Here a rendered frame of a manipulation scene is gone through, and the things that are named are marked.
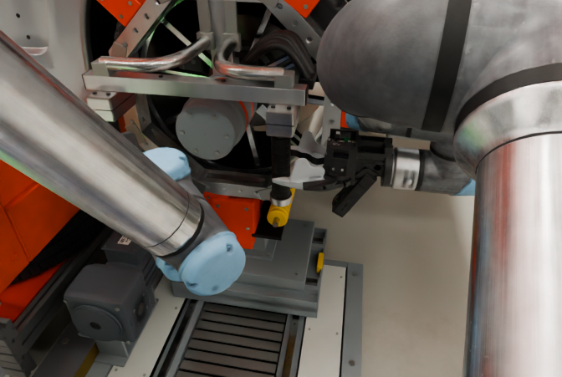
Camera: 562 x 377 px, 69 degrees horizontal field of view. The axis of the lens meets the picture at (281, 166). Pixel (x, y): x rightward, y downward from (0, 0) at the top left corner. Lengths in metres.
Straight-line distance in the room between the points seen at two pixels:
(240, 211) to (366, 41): 0.88
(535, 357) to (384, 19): 0.21
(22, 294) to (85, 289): 0.31
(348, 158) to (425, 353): 0.97
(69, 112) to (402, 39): 0.25
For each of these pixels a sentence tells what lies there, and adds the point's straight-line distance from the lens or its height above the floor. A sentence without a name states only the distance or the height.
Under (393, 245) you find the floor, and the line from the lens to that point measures 1.87.
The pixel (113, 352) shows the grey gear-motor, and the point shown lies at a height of 0.11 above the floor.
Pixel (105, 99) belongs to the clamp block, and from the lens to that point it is 0.82.
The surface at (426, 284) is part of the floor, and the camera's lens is 1.75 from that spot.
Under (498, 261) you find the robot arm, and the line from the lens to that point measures 0.23.
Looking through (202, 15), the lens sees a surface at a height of 1.05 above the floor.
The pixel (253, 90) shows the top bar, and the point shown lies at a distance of 0.73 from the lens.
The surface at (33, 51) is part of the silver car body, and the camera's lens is 1.32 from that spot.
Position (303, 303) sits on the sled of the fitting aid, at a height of 0.15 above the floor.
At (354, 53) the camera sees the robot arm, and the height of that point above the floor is 1.16.
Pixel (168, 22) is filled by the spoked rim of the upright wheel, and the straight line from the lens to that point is 1.08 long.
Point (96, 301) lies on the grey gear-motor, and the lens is 1.19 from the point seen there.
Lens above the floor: 1.26
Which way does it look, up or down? 33 degrees down
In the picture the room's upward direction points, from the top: straight up
